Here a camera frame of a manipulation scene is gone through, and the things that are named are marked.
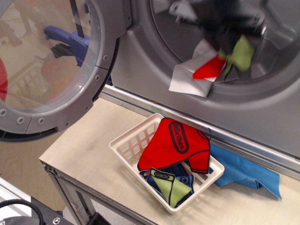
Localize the green cloth piece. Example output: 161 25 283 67
222 35 255 77

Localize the green cloth with black trim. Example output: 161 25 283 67
150 168 192 208

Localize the blue cloth on table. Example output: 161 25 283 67
210 144 282 199

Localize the black robot base with cable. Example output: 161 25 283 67
0 199 72 225

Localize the aluminium table frame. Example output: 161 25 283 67
40 160 155 225

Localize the round transparent washer door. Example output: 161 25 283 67
0 0 132 142

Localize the white plastic laundry basket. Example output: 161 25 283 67
109 113 225 215

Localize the red toy shirt cloth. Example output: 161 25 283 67
137 118 210 174

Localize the red cloth piece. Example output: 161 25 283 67
193 54 227 82

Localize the grey cloth in drum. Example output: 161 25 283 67
169 39 239 98

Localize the grey toy washing machine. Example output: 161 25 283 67
106 0 300 179

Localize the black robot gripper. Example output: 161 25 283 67
169 0 265 53

